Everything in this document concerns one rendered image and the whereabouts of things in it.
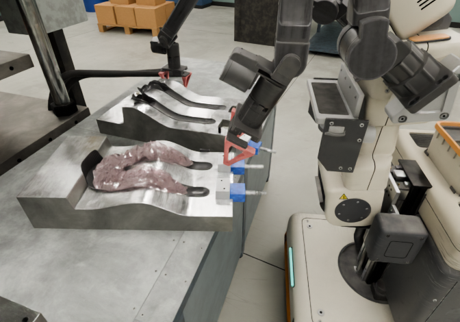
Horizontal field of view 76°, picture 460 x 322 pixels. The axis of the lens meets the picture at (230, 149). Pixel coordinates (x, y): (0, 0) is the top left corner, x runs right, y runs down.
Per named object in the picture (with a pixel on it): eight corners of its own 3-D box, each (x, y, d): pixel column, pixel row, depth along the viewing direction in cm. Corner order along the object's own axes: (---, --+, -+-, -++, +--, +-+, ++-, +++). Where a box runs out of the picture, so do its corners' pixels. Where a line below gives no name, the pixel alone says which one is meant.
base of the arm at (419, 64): (461, 79, 48) (429, 55, 58) (430, 48, 46) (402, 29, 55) (412, 115, 52) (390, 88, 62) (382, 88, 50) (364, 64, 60)
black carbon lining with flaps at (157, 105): (228, 109, 111) (228, 86, 106) (212, 131, 99) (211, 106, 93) (146, 97, 120) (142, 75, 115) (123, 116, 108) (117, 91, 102)
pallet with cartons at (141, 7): (178, 26, 573) (174, -18, 530) (157, 37, 510) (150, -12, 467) (124, 22, 603) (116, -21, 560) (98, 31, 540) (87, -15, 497)
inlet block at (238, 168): (262, 168, 90) (263, 154, 86) (263, 179, 85) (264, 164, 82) (218, 168, 90) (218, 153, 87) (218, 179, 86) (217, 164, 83)
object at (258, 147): (277, 154, 100) (278, 141, 97) (273, 163, 96) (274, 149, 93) (241, 146, 104) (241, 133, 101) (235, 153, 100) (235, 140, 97)
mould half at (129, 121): (247, 120, 118) (248, 89, 110) (226, 158, 98) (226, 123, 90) (138, 103, 131) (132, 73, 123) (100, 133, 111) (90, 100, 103)
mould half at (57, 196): (233, 166, 95) (233, 137, 89) (232, 231, 74) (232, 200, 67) (79, 164, 96) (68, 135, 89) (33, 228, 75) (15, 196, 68)
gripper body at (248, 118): (228, 131, 60) (246, 103, 56) (234, 108, 68) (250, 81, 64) (257, 145, 61) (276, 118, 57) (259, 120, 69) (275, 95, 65)
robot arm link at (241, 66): (305, 62, 50) (301, 46, 57) (246, 28, 48) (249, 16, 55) (268, 115, 57) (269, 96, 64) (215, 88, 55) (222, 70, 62)
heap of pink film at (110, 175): (194, 157, 89) (192, 135, 84) (186, 200, 74) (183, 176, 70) (109, 156, 89) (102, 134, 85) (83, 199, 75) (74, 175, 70)
